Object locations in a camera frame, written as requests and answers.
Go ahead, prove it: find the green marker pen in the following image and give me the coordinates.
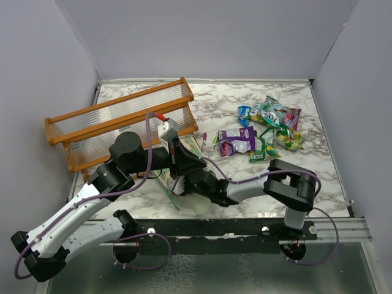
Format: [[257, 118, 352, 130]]
[[208, 136, 219, 157]]

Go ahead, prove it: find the purple white snack bag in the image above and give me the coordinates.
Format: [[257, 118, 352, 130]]
[[218, 126, 255, 156]]

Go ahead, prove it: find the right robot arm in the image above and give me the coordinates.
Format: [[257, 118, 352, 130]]
[[181, 159, 322, 239]]

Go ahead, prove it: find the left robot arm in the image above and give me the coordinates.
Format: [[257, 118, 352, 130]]
[[11, 132, 206, 282]]

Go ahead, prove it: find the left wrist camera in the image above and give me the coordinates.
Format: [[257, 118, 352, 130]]
[[157, 119, 179, 143]]

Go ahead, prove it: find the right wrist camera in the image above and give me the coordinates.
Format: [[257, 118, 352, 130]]
[[169, 176, 184, 195]]

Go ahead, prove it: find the red blue snack bag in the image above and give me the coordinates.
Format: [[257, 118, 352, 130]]
[[260, 95, 291, 128]]

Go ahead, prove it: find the green paper bag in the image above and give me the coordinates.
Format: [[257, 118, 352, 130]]
[[154, 134, 212, 221]]

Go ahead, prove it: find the green skittles snack bag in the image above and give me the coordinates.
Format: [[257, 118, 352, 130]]
[[249, 127, 280, 164]]

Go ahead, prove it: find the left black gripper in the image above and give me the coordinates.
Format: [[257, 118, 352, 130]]
[[127, 135, 208, 180]]

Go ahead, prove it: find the blue snack packet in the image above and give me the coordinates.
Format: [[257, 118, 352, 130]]
[[238, 105, 251, 127]]

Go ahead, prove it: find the orange wooden rack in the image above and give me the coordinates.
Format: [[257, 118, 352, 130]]
[[45, 78, 198, 175]]

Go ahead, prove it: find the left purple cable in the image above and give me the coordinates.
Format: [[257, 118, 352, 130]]
[[14, 111, 168, 280]]

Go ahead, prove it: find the magenta marker pen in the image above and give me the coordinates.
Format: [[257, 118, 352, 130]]
[[201, 132, 208, 156]]

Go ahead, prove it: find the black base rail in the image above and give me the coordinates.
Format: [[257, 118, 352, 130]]
[[104, 218, 317, 255]]

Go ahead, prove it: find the purple cable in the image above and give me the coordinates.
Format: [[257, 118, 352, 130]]
[[198, 156, 322, 203], [14, 111, 168, 280]]

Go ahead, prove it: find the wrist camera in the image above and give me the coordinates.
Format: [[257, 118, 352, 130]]
[[169, 176, 184, 195], [157, 119, 179, 143]]

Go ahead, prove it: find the yellow green snack bag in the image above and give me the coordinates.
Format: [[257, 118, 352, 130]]
[[274, 124, 306, 151], [246, 102, 268, 125]]

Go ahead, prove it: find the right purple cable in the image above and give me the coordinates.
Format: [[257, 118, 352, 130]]
[[198, 156, 322, 203]]

